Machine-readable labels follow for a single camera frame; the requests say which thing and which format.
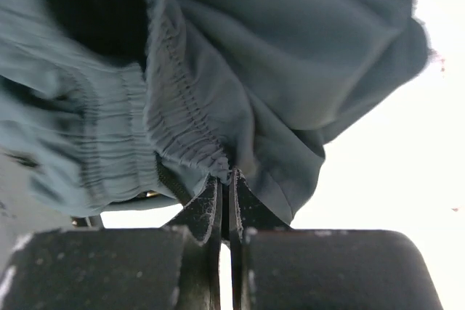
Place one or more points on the dark navy shorts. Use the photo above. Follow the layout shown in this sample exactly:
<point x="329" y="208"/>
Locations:
<point x="105" y="100"/>

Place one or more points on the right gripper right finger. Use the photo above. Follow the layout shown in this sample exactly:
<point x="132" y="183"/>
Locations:
<point x="245" y="211"/>

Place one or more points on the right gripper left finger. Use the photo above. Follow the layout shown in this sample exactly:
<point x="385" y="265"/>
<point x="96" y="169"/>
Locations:
<point x="198" y="230"/>

